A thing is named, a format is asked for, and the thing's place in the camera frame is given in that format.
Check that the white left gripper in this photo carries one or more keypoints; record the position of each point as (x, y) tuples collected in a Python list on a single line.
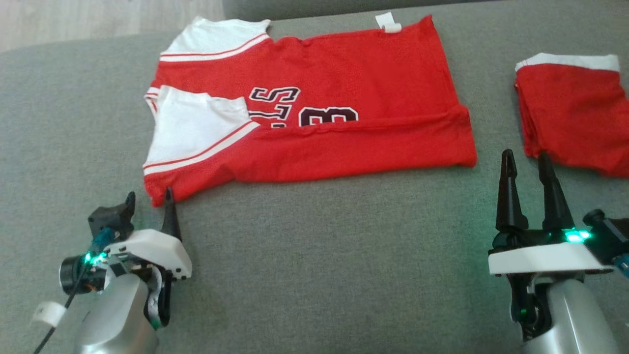
[(157, 253)]

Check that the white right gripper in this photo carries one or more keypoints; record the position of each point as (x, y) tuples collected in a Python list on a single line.
[(540, 258)]

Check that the red shorts white trim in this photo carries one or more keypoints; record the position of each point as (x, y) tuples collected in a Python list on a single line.
[(575, 113)]

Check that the red jersey white sleeves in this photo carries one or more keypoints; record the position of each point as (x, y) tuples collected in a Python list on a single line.
[(368, 64)]

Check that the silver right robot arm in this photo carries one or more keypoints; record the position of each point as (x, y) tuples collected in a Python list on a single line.
[(575, 319)]

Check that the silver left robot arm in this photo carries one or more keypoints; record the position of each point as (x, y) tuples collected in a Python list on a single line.
[(115, 319)]

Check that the white tape tag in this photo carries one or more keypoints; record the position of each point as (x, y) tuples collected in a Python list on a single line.
[(49, 314)]

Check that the large grey sofa seat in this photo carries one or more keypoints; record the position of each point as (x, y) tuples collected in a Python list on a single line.
[(319, 246)]

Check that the grey sofa cushion block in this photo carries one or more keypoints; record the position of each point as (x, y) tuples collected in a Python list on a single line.
[(295, 7)]

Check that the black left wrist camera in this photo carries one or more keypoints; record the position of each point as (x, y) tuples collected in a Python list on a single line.
[(110, 220)]

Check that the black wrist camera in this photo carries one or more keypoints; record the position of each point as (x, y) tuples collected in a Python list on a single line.
[(609, 236), (110, 220)]

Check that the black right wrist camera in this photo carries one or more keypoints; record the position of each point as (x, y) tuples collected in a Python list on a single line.
[(609, 236)]

